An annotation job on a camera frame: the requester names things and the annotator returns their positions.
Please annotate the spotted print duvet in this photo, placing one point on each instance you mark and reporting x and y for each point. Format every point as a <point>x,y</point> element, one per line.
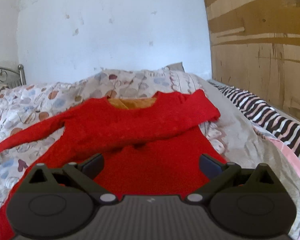
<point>40,105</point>

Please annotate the wooden headboard panel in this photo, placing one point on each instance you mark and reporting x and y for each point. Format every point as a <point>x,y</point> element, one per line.
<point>260,42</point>

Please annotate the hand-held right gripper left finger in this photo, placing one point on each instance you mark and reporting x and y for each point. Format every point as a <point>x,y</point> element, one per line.
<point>94,165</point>

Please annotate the grey-brown pillow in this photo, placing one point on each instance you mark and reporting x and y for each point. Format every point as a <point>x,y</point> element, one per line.
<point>175,66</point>

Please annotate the red sweater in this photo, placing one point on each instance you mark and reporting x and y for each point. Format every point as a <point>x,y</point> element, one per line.
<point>150,120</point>

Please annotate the pink cloth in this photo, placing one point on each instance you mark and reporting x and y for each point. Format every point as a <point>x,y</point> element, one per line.
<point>296,160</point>

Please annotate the grey bed sheet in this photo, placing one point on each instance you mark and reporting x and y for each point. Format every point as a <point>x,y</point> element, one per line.
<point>250,155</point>

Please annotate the metal bed headboard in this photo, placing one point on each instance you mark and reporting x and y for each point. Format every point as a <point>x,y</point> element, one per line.
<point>7,76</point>

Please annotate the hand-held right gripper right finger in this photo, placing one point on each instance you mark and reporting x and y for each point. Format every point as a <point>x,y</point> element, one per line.
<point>209,167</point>

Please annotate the zebra striped blanket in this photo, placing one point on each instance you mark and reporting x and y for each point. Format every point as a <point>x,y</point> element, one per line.
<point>270,115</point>

